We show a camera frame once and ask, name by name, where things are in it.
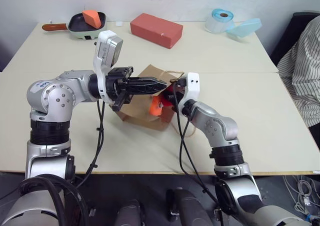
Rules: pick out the orange red plush toy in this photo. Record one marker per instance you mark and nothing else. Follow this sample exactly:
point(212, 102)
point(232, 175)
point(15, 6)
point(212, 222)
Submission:
point(156, 107)

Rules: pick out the orange wedge block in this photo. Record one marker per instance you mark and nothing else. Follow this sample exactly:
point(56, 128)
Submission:
point(92, 18)

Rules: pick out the black chair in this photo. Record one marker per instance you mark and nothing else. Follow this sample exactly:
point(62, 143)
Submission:
point(287, 36)

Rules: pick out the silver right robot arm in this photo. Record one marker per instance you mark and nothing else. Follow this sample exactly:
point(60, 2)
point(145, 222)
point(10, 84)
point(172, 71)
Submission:
point(220, 128)

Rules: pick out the person in striped shirt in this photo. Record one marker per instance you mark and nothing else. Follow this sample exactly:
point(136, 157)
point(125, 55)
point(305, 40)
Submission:
point(300, 73)

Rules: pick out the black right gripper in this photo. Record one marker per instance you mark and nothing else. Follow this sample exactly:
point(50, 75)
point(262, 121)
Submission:
point(180, 84)

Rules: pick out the red rectangular brick block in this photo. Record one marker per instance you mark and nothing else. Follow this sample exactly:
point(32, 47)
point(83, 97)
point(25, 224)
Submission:
point(156, 31)

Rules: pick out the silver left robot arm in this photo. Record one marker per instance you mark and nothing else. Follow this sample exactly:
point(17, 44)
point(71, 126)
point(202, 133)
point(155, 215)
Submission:
point(57, 96)

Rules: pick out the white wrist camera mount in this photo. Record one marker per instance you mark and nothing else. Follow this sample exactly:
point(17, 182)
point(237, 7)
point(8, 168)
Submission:
point(108, 47)
point(192, 86)

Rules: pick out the light blue plastic lid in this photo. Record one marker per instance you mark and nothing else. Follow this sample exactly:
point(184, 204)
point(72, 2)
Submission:
point(243, 28)

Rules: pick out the small dark rounded shape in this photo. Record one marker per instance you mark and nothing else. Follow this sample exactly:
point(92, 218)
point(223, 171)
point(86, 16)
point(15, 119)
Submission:
point(129, 213)

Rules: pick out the mint electric frying pan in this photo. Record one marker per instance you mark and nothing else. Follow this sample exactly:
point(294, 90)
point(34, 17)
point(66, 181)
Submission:
point(86, 32)

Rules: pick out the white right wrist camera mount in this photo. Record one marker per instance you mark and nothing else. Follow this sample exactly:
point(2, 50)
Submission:
point(192, 86)

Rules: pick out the brown paper bag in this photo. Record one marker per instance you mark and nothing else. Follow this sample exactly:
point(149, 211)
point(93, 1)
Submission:
point(140, 113)

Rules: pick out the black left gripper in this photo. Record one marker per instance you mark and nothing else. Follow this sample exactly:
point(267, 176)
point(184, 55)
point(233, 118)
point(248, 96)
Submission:
point(117, 84)

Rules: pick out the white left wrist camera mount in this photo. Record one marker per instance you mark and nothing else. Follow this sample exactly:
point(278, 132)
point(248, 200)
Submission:
point(108, 47)

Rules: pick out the large dark rounded shape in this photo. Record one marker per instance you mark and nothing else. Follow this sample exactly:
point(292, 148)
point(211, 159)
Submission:
point(190, 208)

